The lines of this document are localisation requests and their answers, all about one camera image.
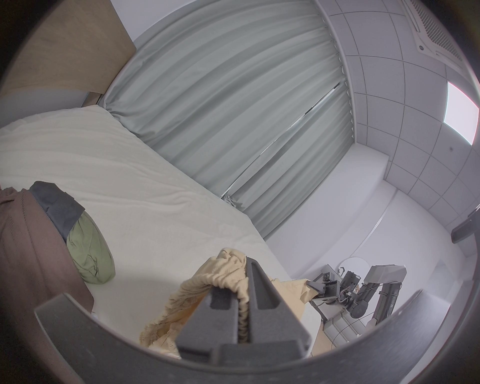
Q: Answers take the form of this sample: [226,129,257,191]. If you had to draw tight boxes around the ceiling air conditioner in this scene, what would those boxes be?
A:
[403,0,466,65]

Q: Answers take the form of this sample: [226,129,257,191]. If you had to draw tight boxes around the grey-green curtain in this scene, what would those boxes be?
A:
[101,0,350,197]
[221,84,356,241]

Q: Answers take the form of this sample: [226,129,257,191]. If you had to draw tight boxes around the beige shorts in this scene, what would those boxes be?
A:
[139,247,317,357]

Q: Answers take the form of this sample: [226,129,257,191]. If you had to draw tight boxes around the olive green garment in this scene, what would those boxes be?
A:
[67,210,116,284]

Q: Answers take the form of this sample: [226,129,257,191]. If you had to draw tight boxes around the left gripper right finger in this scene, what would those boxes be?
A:
[225,257,313,357]

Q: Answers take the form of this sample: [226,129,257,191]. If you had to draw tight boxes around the bed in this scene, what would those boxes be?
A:
[0,0,325,357]

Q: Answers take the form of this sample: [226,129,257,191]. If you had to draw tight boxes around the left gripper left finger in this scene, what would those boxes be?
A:
[175,287,241,362]

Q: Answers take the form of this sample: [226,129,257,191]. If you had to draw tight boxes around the dark grey garment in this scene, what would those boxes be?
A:
[30,181,86,236]

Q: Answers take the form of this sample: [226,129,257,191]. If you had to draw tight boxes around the brown garment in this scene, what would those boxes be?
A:
[0,185,94,338]

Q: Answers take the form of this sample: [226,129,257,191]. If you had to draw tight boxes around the ceiling light panel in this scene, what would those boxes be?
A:
[443,82,480,146]

